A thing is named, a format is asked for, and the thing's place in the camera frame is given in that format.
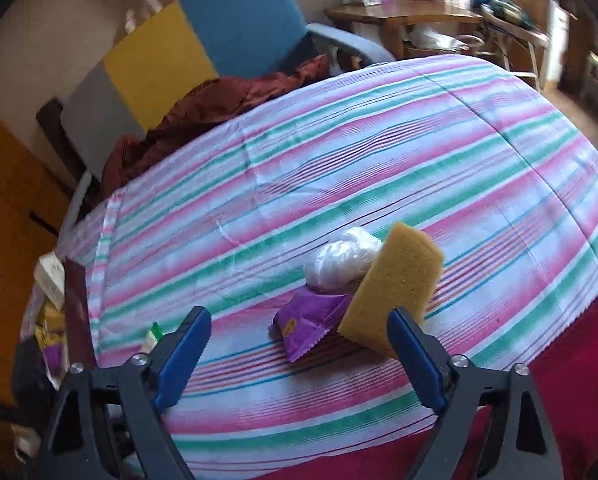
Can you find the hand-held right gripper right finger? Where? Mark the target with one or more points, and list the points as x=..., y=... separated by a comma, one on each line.
x=419, y=360

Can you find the striped tablecloth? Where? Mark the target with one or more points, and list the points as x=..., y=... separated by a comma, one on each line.
x=379, y=160

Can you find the green white packet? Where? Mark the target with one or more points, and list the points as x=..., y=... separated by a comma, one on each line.
x=153, y=336

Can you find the yellow sponge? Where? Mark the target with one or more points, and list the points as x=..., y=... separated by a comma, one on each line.
x=394, y=280

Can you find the dark red jacket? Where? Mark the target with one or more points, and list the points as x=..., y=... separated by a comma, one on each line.
x=204, y=105

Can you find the black upright frame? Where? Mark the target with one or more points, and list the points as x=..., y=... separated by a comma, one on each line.
x=49, y=115

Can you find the wooden side table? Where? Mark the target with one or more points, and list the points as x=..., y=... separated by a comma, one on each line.
x=404, y=12

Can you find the grey yellow blue chair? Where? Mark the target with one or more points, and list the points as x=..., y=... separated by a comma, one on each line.
x=239, y=20

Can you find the wooden stool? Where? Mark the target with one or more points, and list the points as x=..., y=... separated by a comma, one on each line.
x=516, y=30

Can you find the purple packet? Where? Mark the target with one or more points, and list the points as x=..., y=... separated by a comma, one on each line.
x=304, y=320

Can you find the wooden wardrobe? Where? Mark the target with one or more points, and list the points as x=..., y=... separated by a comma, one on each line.
x=9, y=240

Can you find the white plastic bag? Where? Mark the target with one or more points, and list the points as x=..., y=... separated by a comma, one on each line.
x=339, y=265

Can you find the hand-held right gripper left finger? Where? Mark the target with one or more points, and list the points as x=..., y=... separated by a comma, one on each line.
x=179, y=360

